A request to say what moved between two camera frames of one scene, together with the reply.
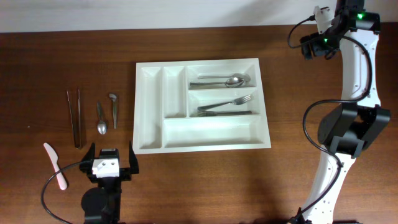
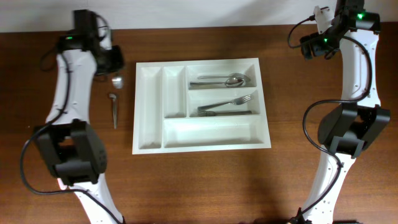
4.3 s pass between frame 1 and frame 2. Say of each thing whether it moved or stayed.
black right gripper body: stayed
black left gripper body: moved
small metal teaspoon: moved
